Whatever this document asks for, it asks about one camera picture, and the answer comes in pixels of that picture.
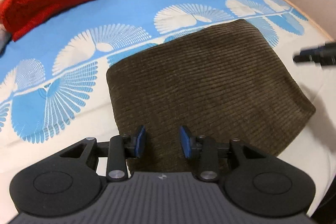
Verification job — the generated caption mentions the dark brown corduroy pants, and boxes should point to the dark brown corduroy pants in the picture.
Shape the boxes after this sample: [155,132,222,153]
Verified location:
[106,19,315,172]

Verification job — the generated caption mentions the blue white patterned bed sheet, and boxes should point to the blue white patterned bed sheet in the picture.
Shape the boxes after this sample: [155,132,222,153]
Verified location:
[1,0,335,223]

